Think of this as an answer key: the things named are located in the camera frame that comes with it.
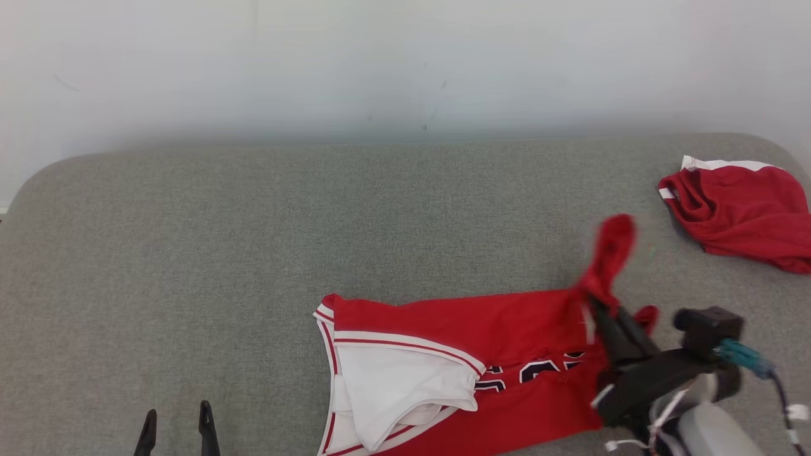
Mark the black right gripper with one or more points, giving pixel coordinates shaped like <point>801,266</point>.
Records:
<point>652,383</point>

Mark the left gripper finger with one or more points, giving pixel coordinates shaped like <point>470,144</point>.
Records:
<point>208,430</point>
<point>148,437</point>

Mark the red Bulls basketball jersey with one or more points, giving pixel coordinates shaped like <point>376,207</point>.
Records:
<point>507,329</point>
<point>747,215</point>

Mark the grey fabric sofa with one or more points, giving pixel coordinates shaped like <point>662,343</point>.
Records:
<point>253,253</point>

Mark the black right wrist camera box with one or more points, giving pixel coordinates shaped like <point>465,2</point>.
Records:
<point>709,329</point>

